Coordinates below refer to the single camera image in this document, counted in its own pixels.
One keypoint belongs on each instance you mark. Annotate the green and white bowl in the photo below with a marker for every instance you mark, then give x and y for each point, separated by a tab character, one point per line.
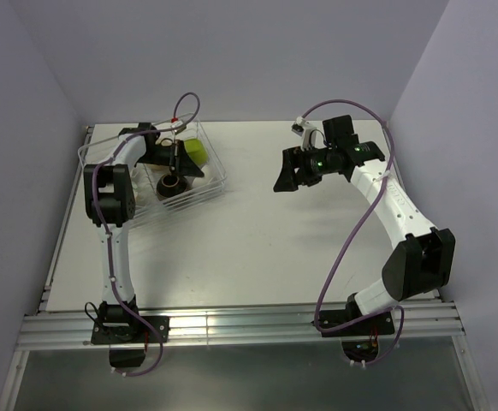
196	151

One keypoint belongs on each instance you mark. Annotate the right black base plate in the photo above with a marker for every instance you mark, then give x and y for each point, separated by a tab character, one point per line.
351	327

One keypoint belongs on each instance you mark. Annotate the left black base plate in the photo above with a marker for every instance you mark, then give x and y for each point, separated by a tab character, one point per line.
137	333

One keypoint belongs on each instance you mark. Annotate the small scalloped floral dish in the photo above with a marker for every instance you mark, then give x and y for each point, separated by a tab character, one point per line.
206	179

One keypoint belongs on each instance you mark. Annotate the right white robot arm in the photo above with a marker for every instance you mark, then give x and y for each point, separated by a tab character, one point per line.
422	255

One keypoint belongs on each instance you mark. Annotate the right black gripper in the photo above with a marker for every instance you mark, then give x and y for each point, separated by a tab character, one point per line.
287	181

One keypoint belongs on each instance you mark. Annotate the tan wooden bowl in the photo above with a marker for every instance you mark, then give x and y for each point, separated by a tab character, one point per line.
165	141

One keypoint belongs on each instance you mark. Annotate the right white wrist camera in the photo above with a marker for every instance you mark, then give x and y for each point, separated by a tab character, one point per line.
306	131

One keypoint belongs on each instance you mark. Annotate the dark brown glazed bowl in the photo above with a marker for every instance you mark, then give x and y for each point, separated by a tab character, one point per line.
170	185

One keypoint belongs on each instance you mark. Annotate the aluminium rail frame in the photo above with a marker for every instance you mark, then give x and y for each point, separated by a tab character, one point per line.
232	326

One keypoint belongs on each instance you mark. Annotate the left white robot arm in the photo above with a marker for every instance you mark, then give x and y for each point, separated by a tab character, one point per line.
110	204

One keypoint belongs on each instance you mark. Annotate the clear wire dish rack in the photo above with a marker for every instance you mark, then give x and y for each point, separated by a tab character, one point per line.
148	168

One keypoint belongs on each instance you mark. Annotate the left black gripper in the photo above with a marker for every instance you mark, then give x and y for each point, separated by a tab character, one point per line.
186	166

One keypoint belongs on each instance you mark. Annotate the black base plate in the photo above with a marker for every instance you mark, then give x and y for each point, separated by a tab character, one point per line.
351	327
137	333

